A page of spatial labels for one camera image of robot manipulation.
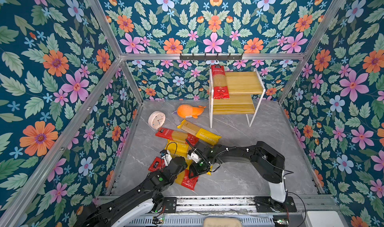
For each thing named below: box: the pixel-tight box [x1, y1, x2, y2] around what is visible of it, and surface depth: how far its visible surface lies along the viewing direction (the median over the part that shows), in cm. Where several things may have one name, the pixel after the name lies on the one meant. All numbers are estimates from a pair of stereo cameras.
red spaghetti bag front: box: [211, 65, 230, 100], surface depth 82 cm
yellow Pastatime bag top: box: [177, 119, 222, 146], surface depth 100 cm
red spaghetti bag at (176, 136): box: [155, 127, 200, 147], surface depth 100 cm
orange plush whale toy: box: [177, 104, 207, 119], surface depth 107 cm
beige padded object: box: [203, 217, 243, 227], surface depth 67 cm
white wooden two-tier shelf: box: [209, 68, 266, 129], surface depth 88 cm
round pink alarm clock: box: [148, 110, 166, 130], surface depth 100 cm
